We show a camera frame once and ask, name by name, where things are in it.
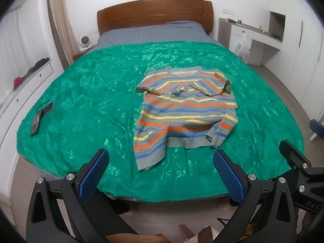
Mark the white sheer curtain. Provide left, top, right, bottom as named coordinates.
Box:
left=0, top=5, right=51, bottom=92

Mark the black remote control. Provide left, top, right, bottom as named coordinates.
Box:
left=30, top=113, right=43, bottom=136

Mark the white wardrobe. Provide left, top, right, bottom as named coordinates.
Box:
left=263, top=0, right=324, bottom=102

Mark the dark blue object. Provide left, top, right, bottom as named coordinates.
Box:
left=309, top=119, right=324, bottom=140

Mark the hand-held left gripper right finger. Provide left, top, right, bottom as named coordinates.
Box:
left=213, top=149, right=296, bottom=243

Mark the wooden nightstand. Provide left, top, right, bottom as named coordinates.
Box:
left=73, top=44, right=98, bottom=61

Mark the grey bed sheet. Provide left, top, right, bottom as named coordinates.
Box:
left=96, top=20, right=226, bottom=51

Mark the white desk fan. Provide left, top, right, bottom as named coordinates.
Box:
left=78, top=35, right=93, bottom=50

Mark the white built-in desk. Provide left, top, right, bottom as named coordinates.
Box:
left=218, top=18, right=282, bottom=65

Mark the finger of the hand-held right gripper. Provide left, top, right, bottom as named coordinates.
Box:
left=279, top=140, right=314, bottom=180

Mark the black clothing pile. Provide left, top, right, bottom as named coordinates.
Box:
left=25, top=58, right=50, bottom=78

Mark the beige curtain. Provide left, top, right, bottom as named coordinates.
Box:
left=48, top=0, right=75, bottom=69

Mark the green velvet blanket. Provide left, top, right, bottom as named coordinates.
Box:
left=16, top=41, right=305, bottom=203

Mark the white drawer cabinet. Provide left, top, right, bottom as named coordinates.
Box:
left=0, top=58, right=64, bottom=157

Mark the striped knit sweater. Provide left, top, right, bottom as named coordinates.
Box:
left=133, top=66, right=238, bottom=172

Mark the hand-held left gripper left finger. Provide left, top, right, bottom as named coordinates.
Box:
left=26, top=148, right=138, bottom=243

